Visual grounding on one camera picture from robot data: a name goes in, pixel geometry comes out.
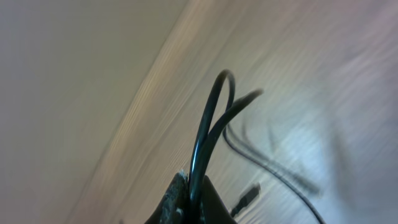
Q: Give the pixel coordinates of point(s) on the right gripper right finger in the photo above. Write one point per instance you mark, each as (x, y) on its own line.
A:
(212, 207)

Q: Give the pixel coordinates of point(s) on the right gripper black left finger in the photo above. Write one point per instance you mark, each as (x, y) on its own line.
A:
(171, 208)

